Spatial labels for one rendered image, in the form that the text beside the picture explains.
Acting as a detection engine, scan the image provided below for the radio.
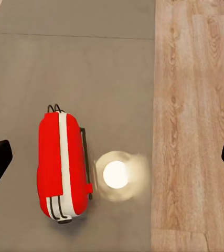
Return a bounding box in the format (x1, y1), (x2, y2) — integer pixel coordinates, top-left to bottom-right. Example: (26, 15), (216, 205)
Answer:
(36, 104), (93, 224)

